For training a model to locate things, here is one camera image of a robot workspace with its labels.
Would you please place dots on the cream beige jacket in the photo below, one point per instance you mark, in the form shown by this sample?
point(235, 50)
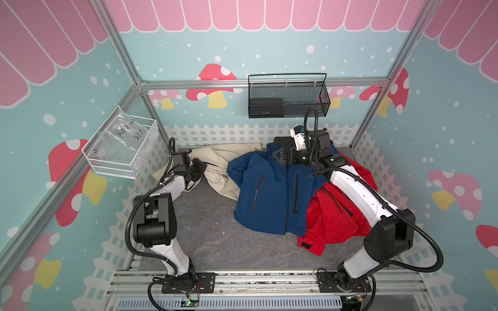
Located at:
point(217, 158)

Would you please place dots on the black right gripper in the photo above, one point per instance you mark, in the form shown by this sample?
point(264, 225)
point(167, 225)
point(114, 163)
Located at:
point(286, 151)

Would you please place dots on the clear wire basket with bags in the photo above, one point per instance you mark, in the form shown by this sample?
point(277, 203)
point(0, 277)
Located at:
point(121, 145)

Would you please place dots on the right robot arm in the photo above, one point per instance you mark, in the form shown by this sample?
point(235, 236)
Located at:
point(391, 229)

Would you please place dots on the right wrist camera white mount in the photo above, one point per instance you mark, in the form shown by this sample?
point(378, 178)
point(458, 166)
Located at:
point(298, 134)

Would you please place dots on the black wire mesh basket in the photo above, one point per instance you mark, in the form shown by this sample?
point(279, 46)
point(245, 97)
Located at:
point(299, 91)

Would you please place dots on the navy blue jacket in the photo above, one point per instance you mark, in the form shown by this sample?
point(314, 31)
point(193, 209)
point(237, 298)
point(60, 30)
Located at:
point(273, 198)

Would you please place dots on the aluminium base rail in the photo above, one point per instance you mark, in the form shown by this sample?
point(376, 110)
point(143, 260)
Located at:
point(270, 290)

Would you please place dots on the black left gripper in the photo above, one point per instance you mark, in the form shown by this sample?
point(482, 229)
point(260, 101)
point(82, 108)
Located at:
point(201, 166)

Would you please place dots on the black box in basket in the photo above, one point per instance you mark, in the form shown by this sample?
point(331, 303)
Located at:
point(263, 108)

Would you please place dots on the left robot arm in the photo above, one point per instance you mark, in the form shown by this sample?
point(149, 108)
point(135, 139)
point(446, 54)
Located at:
point(152, 227)

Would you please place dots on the black flat case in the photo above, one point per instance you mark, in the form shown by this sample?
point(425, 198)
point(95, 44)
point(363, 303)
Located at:
point(282, 140)

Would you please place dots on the red jacket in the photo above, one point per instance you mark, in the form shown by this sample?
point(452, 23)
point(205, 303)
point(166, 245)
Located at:
point(322, 213)

